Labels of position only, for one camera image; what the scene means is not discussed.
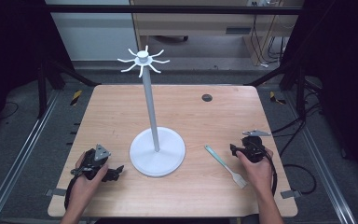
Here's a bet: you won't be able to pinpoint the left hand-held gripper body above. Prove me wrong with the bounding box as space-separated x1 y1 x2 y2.
70 143 112 181

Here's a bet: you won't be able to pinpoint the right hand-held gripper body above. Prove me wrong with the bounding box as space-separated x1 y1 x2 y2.
240 129 272 164

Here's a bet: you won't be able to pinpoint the white fork with teal handle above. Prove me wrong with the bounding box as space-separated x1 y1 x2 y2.
204 144 248 189

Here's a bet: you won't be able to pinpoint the white hook stand rack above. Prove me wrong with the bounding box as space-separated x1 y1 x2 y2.
117 45 186 178

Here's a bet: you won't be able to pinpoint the person's left hand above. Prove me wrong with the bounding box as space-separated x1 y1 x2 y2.
72 151 110 202

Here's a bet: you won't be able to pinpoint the person's right hand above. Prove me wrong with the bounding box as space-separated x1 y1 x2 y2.
235 147 275 195

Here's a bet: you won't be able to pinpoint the yellow black striped tape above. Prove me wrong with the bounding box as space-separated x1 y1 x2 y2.
268 91 287 105
70 90 84 106

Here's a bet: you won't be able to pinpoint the white cabinet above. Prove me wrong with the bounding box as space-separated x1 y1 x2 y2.
44 0 139 62

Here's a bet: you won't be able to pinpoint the light wooden office desk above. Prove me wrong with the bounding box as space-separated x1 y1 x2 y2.
130 0 304 67

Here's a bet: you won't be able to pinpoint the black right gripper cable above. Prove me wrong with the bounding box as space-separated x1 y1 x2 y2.
255 140 278 198

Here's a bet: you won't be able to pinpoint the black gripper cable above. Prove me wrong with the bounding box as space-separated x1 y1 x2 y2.
63 175 81 211
255 140 278 198

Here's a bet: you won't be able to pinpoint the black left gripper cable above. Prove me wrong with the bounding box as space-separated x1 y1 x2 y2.
63 175 81 211

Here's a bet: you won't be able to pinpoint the grey table bracket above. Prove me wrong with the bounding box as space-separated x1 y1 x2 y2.
44 188 68 198
280 189 303 200

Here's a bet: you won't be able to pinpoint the black floor cable loop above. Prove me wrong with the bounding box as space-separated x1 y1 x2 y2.
282 163 318 196

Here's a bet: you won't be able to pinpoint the aluminium floor rail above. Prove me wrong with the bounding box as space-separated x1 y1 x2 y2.
0 89 61 224
282 90 358 224

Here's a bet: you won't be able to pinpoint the black metal frame strut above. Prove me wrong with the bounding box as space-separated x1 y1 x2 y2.
247 60 308 119
36 57 102 119

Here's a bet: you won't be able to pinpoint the black hanging desk cables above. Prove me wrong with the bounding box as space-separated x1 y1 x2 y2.
249 13 290 68

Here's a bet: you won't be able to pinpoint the black horizontal frame bar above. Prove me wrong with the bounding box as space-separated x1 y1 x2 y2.
44 4 304 16

